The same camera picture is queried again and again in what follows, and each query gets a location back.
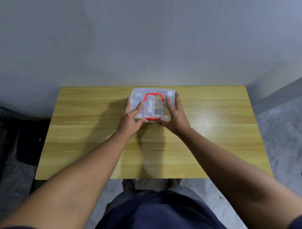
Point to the person's right foot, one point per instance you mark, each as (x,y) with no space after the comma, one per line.
(173,182)

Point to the person's right forearm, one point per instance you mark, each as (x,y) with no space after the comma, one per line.
(236,174)

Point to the person's left forearm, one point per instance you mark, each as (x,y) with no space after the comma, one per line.
(70,179)

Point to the dark blue shirt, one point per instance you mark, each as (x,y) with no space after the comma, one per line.
(160,210)

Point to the person's left foot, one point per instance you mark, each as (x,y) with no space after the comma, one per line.
(128,184)

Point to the black chair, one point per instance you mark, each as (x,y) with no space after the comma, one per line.
(26,141)

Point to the white first aid box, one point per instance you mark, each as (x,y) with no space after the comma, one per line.
(151,103)

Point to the person's foot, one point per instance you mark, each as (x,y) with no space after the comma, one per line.
(173,182)
(128,184)

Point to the person's left hand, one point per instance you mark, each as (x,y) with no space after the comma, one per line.
(129,122)

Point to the small yellow medicine box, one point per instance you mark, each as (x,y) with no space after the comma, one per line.
(158,103)

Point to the person's right hand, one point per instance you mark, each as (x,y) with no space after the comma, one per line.
(177,118)

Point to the grey shorts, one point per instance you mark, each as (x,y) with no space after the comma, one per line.
(184,191)

